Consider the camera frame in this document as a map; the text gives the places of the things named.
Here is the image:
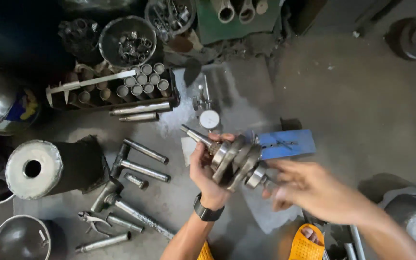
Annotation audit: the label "person's right hand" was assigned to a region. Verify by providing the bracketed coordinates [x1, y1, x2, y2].
[262, 159, 350, 225]

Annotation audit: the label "person's left hand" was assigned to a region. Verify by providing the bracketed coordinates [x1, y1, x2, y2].
[189, 132, 237, 210]

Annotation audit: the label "steel engine crankshaft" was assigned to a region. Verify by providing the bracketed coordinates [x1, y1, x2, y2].
[179, 124, 278, 193]

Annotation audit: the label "blue metal stand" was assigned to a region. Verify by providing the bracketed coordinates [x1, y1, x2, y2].
[254, 129, 316, 161]

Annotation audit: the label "person's right foot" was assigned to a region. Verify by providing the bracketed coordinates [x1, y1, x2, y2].
[301, 226, 320, 245]

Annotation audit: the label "orange right sandal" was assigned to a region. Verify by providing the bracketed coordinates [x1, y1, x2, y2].
[288, 223, 325, 260]

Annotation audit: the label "orange sandal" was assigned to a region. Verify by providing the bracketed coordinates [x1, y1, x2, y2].
[197, 241, 215, 260]
[288, 223, 325, 260]

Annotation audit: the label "black wristwatch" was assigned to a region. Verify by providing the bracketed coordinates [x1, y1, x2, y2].
[193, 192, 225, 222]

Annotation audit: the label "dial indicator gauge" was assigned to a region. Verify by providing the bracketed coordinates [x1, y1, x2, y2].
[192, 75, 222, 131]

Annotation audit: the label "white paper sheet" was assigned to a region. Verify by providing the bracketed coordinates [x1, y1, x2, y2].
[181, 137, 198, 167]

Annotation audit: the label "steel tube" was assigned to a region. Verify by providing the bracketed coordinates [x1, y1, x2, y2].
[343, 243, 357, 260]
[349, 225, 367, 260]

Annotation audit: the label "orange left sandal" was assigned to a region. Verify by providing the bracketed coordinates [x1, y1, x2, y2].
[197, 241, 215, 260]

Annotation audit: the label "forked steel puller tool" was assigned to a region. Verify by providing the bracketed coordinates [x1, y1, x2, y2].
[110, 138, 172, 183]

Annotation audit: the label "small threaded steel pin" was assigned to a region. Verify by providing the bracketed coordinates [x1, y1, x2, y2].
[124, 172, 149, 190]

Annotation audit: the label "short steel shaft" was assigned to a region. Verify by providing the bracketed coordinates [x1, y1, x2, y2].
[119, 112, 160, 123]

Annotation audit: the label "steel hammer-shaped tool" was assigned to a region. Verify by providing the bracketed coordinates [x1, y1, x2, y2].
[90, 178, 176, 241]

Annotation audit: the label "long steel shaft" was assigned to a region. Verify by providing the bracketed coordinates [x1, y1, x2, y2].
[109, 101, 173, 117]

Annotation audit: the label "green metal box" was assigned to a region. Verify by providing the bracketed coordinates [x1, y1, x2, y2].
[195, 0, 283, 46]

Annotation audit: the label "black tray of metal sleeves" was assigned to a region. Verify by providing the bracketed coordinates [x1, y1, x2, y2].
[48, 63, 181, 113]

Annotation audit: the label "dark metal flywheel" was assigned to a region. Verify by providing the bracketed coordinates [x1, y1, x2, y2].
[384, 16, 416, 61]

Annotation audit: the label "bowl of bolts and parts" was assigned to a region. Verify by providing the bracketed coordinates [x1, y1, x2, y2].
[144, 0, 197, 37]

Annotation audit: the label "steel pipe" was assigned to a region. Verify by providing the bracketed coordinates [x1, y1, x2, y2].
[75, 231, 133, 254]

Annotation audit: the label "steel pliers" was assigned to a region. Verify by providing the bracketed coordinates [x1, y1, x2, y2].
[78, 211, 113, 238]

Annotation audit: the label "bowl of metal rings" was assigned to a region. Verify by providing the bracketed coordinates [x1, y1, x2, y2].
[98, 15, 157, 68]

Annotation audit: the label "steel vernier caliper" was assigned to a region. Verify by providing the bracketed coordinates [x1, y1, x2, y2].
[45, 69, 137, 108]

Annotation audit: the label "large steel cylinder block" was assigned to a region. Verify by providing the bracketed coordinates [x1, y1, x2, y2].
[5, 135, 110, 201]

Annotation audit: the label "heap of dark metal parts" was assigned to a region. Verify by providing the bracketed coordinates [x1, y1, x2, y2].
[58, 18, 102, 55]

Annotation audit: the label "empty steel bowl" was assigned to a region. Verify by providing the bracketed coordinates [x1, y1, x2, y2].
[0, 214, 52, 260]

